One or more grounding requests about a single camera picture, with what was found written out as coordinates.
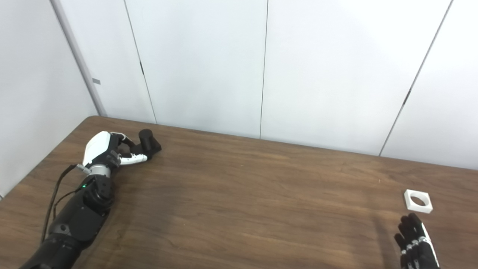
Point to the white and black right hand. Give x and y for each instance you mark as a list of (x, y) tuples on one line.
[(416, 254)]

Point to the black peg with square base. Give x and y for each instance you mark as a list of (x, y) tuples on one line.
[(147, 140)]

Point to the white and black left hand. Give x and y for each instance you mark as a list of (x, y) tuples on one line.
[(98, 145)]

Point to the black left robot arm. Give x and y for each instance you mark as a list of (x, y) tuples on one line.
[(80, 220)]

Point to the white square piece with hole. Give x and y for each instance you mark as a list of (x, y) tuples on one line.
[(409, 203)]

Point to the grey wall corner post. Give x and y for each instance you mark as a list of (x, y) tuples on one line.
[(76, 56)]

